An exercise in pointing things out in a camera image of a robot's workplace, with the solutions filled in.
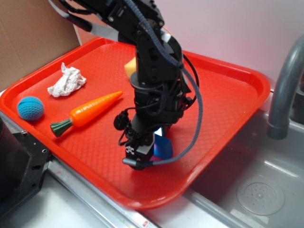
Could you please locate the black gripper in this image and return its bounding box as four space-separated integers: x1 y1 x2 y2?
123 80 192 171

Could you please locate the blue rectangular block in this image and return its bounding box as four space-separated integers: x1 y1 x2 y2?
150 135 173 162

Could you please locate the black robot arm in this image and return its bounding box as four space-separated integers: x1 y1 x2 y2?
52 0 194 171

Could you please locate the orange toy carrot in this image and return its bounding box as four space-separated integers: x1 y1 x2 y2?
50 91 123 137

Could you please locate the yellow sponge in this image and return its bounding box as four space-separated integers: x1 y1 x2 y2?
124 57 137 80

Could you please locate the red plastic tray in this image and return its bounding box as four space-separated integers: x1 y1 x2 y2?
0 38 270 210

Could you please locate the crumpled white paper towel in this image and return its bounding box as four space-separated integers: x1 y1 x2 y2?
47 62 86 98

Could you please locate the grey plastic sink basin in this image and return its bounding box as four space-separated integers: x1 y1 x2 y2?
144 111 304 228

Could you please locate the blue textured ball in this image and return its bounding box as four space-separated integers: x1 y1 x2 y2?
17 96 45 121

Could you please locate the grey sink faucet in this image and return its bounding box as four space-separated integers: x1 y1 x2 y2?
266 36 304 140

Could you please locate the brown cardboard panel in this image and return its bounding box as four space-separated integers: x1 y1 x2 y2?
0 0 79 90

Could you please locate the braided grey cable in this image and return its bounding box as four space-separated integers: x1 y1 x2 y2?
122 0 204 167

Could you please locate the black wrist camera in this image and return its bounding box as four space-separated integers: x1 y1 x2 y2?
114 111 131 131

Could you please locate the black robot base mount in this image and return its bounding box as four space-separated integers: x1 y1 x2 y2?
0 120 49 218

